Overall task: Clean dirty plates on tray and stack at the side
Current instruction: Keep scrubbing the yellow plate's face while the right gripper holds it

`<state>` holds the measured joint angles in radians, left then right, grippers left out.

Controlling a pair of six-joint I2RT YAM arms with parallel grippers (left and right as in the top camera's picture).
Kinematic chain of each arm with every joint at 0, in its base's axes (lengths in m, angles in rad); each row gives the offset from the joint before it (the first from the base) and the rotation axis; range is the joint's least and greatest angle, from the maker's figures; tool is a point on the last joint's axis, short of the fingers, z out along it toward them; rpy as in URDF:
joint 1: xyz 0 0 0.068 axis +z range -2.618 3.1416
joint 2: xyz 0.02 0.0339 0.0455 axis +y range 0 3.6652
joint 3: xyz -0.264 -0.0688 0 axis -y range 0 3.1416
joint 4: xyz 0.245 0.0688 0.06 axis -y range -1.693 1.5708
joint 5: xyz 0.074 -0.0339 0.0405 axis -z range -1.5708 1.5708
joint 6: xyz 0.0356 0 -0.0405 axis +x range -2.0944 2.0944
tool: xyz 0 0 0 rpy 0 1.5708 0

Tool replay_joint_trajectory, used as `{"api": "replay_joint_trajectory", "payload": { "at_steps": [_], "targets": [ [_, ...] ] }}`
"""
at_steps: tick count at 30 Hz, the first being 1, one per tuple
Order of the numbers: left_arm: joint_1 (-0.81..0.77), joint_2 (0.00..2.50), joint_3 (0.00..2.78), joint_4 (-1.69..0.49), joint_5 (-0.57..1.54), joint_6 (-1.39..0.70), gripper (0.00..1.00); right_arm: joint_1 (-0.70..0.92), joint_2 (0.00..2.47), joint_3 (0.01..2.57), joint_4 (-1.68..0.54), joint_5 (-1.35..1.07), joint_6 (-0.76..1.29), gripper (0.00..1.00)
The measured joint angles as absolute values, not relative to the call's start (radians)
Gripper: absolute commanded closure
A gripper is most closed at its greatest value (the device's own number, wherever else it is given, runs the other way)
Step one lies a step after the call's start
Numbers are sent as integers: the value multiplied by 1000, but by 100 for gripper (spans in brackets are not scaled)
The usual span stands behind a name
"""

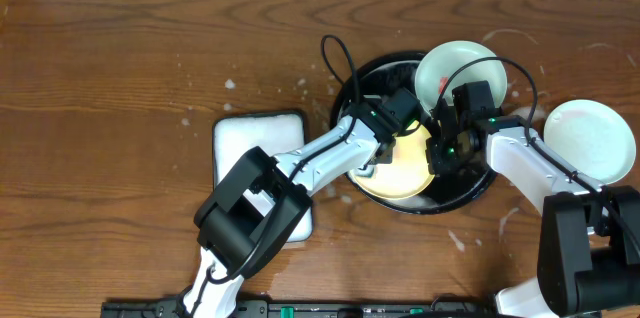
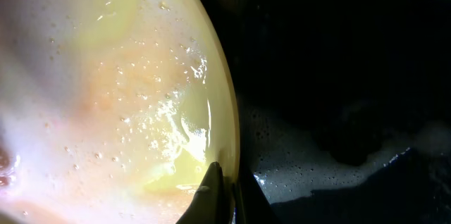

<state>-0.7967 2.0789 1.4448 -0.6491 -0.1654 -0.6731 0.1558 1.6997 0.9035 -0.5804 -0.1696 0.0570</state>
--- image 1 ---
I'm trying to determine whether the yellow plate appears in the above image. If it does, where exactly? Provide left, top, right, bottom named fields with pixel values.
left=347, top=122, right=434, bottom=200

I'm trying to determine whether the mint plate small red stain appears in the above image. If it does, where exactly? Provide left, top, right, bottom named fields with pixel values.
left=414, top=41, right=507, bottom=114

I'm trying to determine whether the mint plate long red stain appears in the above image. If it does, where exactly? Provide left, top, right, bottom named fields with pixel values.
left=543, top=99, right=636, bottom=184

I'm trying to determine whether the green sponge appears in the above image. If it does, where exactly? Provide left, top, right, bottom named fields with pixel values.
left=354, top=165, right=375, bottom=178

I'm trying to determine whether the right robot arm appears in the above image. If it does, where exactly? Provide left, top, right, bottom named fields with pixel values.
left=427, top=104, right=639, bottom=317

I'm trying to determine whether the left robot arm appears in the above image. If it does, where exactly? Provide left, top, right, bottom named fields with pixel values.
left=179, top=98, right=421, bottom=317

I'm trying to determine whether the black round tray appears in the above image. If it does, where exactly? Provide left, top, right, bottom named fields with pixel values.
left=346, top=50, right=496, bottom=215

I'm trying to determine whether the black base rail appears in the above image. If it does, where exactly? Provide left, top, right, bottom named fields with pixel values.
left=100, top=300, right=498, bottom=318

